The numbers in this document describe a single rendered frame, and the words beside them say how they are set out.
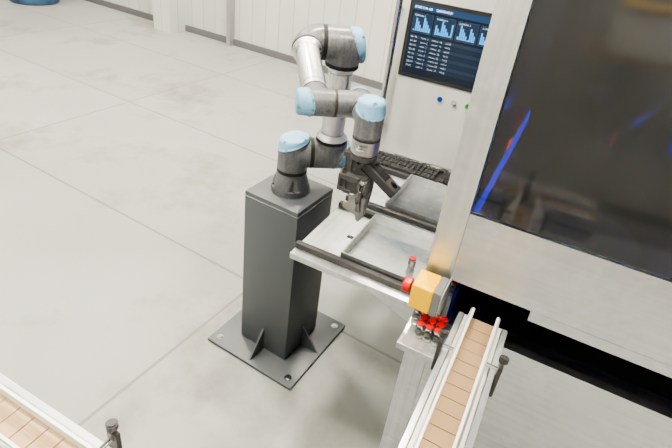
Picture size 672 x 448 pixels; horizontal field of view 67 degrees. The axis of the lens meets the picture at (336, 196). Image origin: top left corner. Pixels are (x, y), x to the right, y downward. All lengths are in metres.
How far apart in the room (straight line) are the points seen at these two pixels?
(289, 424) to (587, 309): 1.31
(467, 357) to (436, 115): 1.25
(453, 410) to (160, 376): 1.49
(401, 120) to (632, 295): 1.35
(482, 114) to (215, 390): 1.63
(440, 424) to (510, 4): 0.82
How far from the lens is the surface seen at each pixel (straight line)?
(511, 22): 1.06
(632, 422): 1.48
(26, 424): 1.14
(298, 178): 1.92
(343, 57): 1.72
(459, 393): 1.18
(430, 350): 1.31
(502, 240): 1.22
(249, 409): 2.23
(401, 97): 2.27
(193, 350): 2.44
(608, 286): 1.24
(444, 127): 2.25
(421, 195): 1.91
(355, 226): 1.66
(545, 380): 1.43
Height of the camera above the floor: 1.80
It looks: 31 degrees down
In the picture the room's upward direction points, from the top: 8 degrees clockwise
